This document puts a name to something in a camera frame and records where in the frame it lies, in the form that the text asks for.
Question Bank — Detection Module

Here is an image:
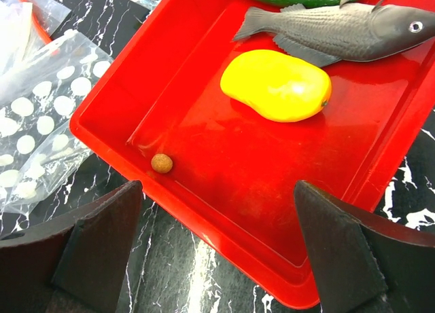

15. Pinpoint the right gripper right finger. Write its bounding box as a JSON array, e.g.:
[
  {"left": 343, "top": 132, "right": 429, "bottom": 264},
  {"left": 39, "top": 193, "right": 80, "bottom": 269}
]
[{"left": 294, "top": 181, "right": 434, "bottom": 312}]

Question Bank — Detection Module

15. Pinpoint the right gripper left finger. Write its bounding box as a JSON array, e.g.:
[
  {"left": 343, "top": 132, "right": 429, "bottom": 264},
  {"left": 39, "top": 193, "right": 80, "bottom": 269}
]
[{"left": 1, "top": 181, "right": 142, "bottom": 312}]

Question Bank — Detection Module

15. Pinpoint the polka dot zip bag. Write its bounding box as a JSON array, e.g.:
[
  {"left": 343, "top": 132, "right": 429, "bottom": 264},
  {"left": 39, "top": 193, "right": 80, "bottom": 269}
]
[{"left": 1, "top": 29, "right": 113, "bottom": 215}]

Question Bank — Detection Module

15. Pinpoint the red zipper clear bag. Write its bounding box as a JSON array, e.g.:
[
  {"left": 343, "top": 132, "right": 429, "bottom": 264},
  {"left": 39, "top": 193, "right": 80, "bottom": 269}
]
[{"left": 1, "top": 0, "right": 71, "bottom": 104}]

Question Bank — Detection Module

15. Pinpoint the small brown ball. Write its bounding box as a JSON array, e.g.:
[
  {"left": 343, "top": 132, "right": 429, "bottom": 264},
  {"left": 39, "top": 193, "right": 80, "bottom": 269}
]
[{"left": 151, "top": 153, "right": 173, "bottom": 174}]

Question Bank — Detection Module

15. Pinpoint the yellow toy mango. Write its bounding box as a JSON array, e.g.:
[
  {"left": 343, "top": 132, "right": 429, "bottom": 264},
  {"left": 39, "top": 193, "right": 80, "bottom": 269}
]
[{"left": 220, "top": 50, "right": 332, "bottom": 123}]

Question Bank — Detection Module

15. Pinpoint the grey toy fish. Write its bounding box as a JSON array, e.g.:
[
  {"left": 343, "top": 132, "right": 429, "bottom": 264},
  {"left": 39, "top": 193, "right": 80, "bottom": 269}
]
[{"left": 233, "top": 0, "right": 434, "bottom": 67}]

